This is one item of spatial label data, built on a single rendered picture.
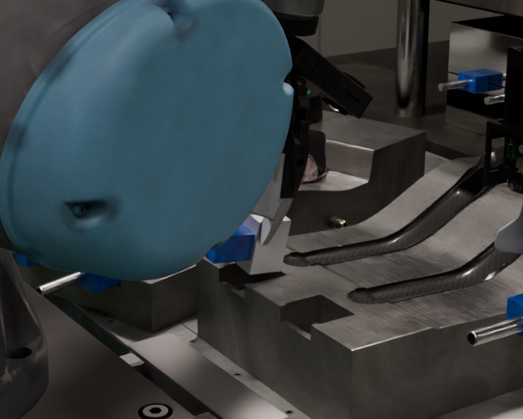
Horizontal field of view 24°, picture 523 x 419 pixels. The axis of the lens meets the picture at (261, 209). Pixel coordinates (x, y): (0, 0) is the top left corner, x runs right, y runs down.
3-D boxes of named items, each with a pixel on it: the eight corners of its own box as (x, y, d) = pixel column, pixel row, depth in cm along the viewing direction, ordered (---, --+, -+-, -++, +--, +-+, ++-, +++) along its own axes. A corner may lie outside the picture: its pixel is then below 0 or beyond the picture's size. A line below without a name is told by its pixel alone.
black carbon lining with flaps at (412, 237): (366, 330, 108) (369, 230, 105) (268, 273, 121) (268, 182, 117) (634, 254, 125) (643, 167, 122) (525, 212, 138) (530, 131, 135)
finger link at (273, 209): (218, 247, 109) (224, 145, 107) (273, 243, 112) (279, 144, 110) (236, 254, 106) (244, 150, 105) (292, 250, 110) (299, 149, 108)
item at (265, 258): (159, 284, 107) (168, 229, 105) (134, 259, 111) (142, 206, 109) (281, 272, 115) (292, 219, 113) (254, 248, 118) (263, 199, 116)
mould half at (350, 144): (152, 333, 123) (149, 232, 120) (-8, 272, 139) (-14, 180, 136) (422, 211, 159) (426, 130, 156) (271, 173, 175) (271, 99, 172)
